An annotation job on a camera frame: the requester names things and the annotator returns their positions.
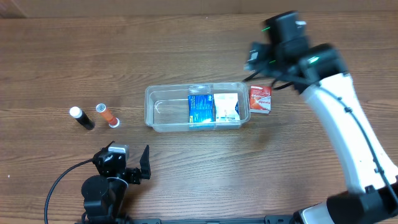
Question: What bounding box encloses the black tube white cap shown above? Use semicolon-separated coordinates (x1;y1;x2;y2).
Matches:
69;106;95;130

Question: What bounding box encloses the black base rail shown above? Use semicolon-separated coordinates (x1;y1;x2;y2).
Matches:
129;215;295;224

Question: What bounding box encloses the clear plastic container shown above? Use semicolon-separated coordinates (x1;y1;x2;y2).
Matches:
145;82;251;133

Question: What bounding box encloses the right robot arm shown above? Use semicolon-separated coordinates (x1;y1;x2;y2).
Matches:
245;11;397;223

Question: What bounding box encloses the red medicine box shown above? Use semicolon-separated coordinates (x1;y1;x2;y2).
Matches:
249;85;272;114

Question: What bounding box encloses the orange tube white cap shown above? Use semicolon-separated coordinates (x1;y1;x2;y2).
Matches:
96;103;120;128

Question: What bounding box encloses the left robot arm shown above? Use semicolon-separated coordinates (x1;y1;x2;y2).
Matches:
81;141;151;223

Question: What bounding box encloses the white medicine box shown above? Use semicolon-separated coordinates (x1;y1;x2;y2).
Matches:
213;93;240;122

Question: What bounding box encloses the blue medicine box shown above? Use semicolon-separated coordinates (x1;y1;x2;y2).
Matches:
188;95;215;129

